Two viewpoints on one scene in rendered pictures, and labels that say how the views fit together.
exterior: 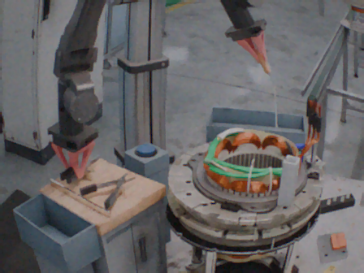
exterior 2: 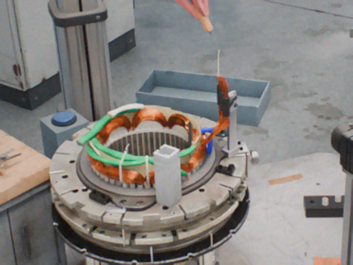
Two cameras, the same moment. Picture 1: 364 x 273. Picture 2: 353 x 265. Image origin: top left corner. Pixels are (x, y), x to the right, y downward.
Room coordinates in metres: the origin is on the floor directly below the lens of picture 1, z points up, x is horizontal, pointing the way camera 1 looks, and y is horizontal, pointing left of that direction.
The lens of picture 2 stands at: (-0.11, -0.39, 1.83)
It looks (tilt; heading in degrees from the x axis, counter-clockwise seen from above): 30 degrees down; 10
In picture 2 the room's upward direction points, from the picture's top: 2 degrees counter-clockwise
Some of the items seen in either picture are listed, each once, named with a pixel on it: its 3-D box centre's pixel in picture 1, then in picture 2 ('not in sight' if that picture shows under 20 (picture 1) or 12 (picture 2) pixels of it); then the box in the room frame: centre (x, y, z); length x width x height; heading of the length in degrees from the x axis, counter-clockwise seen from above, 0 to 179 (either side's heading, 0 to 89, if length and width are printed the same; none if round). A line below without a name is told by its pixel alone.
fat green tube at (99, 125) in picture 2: (218, 145); (106, 123); (1.00, -0.07, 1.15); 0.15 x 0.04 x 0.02; 150
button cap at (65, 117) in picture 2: (145, 149); (63, 117); (1.20, 0.08, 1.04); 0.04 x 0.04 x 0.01
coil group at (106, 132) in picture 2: (222, 150); (116, 128); (1.03, -0.07, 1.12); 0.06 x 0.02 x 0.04; 150
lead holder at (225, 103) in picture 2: (314, 119); (223, 100); (0.99, -0.26, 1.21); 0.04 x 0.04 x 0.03; 60
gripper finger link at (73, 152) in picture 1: (73, 154); not in sight; (0.99, 0.21, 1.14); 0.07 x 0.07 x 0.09; 56
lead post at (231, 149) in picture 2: (314, 139); (229, 123); (1.02, -0.27, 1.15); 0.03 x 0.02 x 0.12; 142
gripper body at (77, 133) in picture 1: (71, 120); not in sight; (0.99, 0.21, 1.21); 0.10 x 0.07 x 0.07; 56
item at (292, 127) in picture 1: (257, 172); (205, 147); (1.30, -0.18, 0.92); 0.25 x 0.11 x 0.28; 81
